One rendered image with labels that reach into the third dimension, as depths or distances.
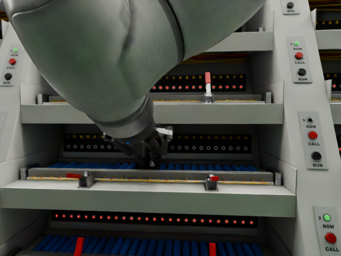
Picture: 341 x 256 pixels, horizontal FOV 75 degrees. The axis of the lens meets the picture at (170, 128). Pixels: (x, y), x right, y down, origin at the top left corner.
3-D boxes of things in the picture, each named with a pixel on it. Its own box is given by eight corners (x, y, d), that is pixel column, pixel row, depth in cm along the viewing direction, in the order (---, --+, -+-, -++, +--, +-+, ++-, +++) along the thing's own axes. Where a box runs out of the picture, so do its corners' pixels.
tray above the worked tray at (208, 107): (282, 124, 49) (285, 59, 48) (21, 123, 53) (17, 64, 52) (254, 119, 69) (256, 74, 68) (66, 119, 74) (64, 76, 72)
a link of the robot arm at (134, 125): (88, 66, 32) (103, 90, 37) (72, 123, 28) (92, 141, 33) (151, 64, 31) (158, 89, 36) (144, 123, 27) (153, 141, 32)
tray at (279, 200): (295, 217, 43) (297, 169, 42) (0, 208, 48) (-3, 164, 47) (261, 183, 63) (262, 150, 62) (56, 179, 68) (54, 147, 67)
